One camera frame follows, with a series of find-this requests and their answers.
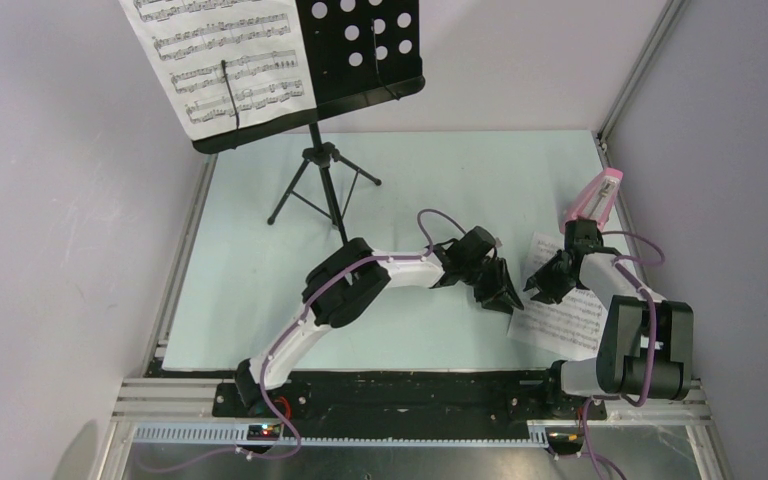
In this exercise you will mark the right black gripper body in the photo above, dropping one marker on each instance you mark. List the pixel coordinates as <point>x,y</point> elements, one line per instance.
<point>575,283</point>

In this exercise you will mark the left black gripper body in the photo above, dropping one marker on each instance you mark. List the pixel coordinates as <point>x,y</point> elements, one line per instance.
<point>469,271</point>

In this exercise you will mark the white sheet music page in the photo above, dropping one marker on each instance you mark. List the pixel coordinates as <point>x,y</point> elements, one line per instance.
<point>225,64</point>
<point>543,333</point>

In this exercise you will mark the black perforated music stand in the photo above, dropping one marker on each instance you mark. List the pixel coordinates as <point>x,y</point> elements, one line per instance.
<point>359,54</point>

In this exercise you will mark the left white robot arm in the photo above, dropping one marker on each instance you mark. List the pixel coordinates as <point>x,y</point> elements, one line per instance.
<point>341,288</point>

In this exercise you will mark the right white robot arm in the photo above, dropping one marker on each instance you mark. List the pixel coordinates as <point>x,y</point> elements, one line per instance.
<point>646,346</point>

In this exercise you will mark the pink metronome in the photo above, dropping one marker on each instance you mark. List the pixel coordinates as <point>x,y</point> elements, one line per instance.
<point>596,200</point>

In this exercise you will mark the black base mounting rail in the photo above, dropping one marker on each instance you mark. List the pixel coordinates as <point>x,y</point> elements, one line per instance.
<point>425,405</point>

